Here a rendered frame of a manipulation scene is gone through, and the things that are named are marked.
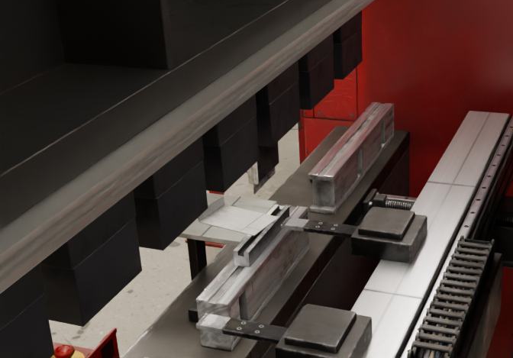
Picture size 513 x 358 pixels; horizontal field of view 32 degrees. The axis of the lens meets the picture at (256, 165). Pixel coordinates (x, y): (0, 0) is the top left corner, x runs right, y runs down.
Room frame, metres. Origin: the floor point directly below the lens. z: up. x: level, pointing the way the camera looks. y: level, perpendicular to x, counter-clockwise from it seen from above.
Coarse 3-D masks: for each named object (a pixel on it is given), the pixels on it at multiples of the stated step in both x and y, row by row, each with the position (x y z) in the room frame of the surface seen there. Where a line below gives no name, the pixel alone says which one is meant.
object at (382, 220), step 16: (384, 208) 1.47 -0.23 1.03; (288, 224) 1.49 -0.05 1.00; (304, 224) 1.49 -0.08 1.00; (320, 224) 1.48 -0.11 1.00; (336, 224) 1.48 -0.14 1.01; (368, 224) 1.41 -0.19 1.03; (384, 224) 1.41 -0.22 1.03; (400, 224) 1.40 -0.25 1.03; (416, 224) 1.42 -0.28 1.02; (352, 240) 1.39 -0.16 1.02; (368, 240) 1.38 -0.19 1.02; (384, 240) 1.37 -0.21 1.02; (400, 240) 1.36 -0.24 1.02; (416, 240) 1.38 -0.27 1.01; (368, 256) 1.38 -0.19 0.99; (384, 256) 1.37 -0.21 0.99; (400, 256) 1.35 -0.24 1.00
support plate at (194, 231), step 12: (228, 204) 1.61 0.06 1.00; (240, 204) 1.61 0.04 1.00; (252, 204) 1.60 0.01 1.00; (264, 204) 1.60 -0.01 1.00; (276, 204) 1.61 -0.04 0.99; (192, 228) 1.51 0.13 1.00; (204, 228) 1.51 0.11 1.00; (216, 228) 1.51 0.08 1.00; (204, 240) 1.48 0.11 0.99; (216, 240) 1.47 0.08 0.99; (228, 240) 1.46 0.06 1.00; (240, 240) 1.45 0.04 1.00
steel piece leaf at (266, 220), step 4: (264, 216) 1.54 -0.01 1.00; (268, 216) 1.54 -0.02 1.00; (272, 216) 1.54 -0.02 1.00; (256, 220) 1.53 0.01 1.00; (260, 220) 1.52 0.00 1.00; (264, 220) 1.52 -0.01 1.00; (268, 220) 1.52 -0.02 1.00; (272, 220) 1.52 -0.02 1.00; (252, 224) 1.51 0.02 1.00; (256, 224) 1.51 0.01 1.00; (260, 224) 1.50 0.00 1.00; (264, 224) 1.50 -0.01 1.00; (268, 224) 1.50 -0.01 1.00; (244, 228) 1.49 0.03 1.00; (248, 228) 1.49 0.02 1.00; (252, 228) 1.49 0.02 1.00; (256, 228) 1.49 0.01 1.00; (260, 228) 1.49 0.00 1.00; (240, 232) 1.48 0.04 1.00; (244, 232) 1.48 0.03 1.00; (248, 232) 1.48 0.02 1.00; (252, 232) 1.48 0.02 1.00; (256, 232) 1.47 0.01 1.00
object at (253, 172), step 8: (264, 152) 1.50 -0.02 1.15; (272, 152) 1.53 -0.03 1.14; (264, 160) 1.50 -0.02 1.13; (272, 160) 1.53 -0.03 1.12; (256, 168) 1.47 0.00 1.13; (264, 168) 1.50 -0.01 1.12; (272, 168) 1.53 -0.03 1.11; (248, 176) 1.48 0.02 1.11; (256, 176) 1.47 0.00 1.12; (264, 176) 1.50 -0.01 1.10; (256, 184) 1.47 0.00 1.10
